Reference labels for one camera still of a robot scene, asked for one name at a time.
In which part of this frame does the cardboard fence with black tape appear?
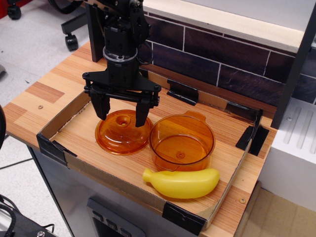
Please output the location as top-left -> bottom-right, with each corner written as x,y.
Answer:
36,86 -> 276,237

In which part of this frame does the white toy sink counter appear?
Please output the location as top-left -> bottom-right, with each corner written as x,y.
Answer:
259,98 -> 316,211

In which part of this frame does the grey toy oven front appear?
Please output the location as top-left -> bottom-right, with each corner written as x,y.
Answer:
86,196 -> 146,237

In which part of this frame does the orange transparent plastic pot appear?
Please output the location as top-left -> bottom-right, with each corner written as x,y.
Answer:
149,111 -> 216,171

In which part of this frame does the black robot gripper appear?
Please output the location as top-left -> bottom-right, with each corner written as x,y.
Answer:
82,48 -> 161,127

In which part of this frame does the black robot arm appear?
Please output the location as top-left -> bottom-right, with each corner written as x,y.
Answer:
49,0 -> 161,127

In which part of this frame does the black office chair base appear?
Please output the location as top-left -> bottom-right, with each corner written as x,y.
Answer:
7,0 -> 87,51

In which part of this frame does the orange transparent pot lid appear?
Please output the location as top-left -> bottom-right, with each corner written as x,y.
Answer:
95,110 -> 153,155

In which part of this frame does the yellow plastic banana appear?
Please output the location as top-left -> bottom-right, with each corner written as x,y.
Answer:
142,168 -> 220,199

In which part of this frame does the black cable bottom left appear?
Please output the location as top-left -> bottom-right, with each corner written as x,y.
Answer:
0,195 -> 55,237

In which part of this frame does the black upright post left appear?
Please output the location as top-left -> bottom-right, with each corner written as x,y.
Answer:
85,3 -> 105,62

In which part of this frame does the grey upright post right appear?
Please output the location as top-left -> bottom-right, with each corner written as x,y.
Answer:
271,5 -> 316,129

